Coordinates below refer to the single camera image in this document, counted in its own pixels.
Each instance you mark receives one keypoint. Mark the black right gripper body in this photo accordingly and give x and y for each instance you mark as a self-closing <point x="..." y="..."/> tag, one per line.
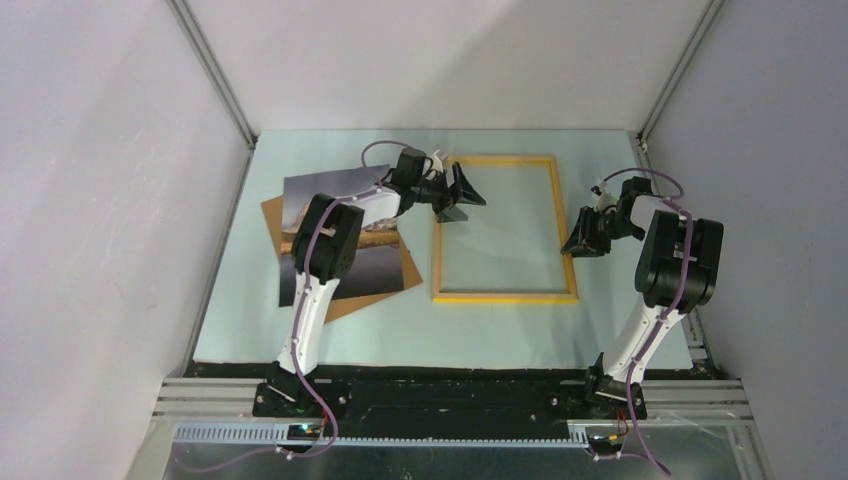
<point x="611" y="228"/>

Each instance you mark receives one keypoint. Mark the aluminium corner post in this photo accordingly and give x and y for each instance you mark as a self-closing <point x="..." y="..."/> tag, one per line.
<point x="199" y="43"/>
<point x="702" y="28"/>

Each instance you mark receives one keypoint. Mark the right aluminium corner post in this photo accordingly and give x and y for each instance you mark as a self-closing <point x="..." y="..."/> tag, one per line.
<point x="702" y="28"/>

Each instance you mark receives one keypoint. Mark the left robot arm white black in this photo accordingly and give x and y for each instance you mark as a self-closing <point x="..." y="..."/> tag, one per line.
<point x="325" y="244"/>

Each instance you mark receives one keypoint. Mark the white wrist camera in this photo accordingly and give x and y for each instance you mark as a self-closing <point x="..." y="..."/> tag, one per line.
<point x="437" y="162"/>
<point x="603" y="199"/>

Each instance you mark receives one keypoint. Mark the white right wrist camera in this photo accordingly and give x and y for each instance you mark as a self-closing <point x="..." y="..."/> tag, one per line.
<point x="603" y="199"/>

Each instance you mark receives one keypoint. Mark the grey slotted cable duct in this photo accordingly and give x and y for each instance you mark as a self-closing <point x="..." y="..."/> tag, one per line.
<point x="284" y="435"/>

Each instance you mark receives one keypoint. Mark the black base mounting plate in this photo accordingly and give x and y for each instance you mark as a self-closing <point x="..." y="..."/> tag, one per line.
<point x="448" y="403"/>

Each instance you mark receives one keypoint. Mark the landscape photo print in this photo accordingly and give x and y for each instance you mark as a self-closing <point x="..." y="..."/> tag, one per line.
<point x="311" y="192"/>

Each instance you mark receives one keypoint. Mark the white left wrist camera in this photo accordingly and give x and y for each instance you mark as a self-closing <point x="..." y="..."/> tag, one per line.
<point x="437" y="162"/>

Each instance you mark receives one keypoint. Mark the controller board with wires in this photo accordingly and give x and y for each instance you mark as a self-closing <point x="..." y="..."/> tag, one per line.
<point x="309" y="422"/>
<point x="614" y="441"/>

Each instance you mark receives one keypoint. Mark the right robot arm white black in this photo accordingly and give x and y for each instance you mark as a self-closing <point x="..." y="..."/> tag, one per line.
<point x="677" y="271"/>

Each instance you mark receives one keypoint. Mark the right controller board with wires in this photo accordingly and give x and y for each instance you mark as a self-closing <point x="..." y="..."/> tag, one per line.
<point x="614" y="441"/>

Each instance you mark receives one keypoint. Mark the yellow wooden picture frame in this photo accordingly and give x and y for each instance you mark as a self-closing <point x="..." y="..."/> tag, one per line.
<point x="508" y="250"/>

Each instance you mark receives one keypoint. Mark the left aluminium corner post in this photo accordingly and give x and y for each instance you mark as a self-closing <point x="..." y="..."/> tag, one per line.
<point x="199" y="43"/>

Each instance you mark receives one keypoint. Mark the left controller board with wires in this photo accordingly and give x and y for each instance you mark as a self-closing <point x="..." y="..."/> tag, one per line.
<point x="309" y="422"/>

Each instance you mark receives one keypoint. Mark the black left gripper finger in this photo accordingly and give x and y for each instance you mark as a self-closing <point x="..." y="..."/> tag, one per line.
<point x="450" y="215"/>
<point x="463" y="191"/>

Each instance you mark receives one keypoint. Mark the aluminium front rail frame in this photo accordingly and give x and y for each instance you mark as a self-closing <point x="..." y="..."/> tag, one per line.
<point x="669" y="402"/>

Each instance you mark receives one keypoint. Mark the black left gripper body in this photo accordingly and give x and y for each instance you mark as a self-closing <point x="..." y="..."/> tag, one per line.
<point x="431" y="191"/>

